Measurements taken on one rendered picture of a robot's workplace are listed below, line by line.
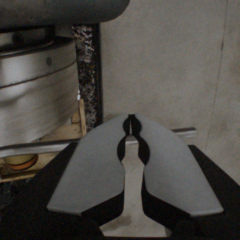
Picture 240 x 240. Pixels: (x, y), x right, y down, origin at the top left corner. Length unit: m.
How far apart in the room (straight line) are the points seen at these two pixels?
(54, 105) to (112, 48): 1.27
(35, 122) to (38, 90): 0.05
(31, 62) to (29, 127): 0.09
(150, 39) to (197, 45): 0.50
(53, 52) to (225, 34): 1.95
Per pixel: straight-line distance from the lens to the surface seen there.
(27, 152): 0.20
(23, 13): 0.23
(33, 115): 0.27
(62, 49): 0.29
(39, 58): 0.26
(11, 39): 0.30
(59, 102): 0.30
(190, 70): 1.93
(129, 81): 1.64
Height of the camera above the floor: 1.46
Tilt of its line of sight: 55 degrees down
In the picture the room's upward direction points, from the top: 148 degrees clockwise
